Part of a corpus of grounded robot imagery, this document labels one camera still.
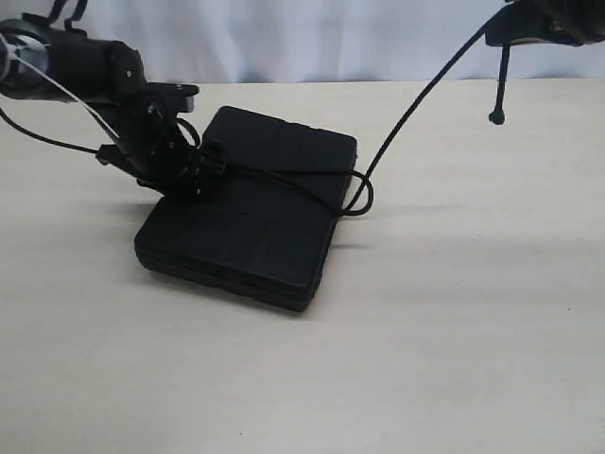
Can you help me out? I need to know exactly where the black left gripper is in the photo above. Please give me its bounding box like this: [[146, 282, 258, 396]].
[[96, 82, 228, 199]]

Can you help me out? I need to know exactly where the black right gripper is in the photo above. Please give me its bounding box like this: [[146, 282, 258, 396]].
[[485, 0, 604, 47]]

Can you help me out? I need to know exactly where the black plastic carrying case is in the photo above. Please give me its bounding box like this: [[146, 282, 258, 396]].
[[134, 106, 357, 312]]

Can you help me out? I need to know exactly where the black braided rope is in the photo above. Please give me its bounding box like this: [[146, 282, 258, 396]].
[[198, 13, 507, 219]]

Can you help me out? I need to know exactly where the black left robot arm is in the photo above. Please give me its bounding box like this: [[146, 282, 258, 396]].
[[1, 1, 227, 200]]

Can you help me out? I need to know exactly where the white backdrop curtain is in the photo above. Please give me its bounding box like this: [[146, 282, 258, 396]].
[[0, 0, 605, 86]]

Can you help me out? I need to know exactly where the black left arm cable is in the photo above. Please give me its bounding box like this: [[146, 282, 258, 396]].
[[0, 37, 124, 155]]

